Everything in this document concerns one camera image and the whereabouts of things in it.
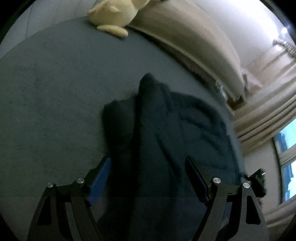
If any dark puffer jacket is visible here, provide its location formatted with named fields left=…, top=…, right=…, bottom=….
left=102, top=74, right=240, bottom=240

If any yellow Pikachu plush toy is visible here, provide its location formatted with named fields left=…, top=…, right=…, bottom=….
left=87, top=0, right=149, bottom=38

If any clutter pile on nightstand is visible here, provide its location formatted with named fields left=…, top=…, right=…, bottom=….
left=215, top=72, right=263, bottom=109

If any beige curtain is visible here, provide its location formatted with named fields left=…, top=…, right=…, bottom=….
left=234, top=40, right=295, bottom=238

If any window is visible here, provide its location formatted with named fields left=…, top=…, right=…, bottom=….
left=273, top=120, right=296, bottom=201

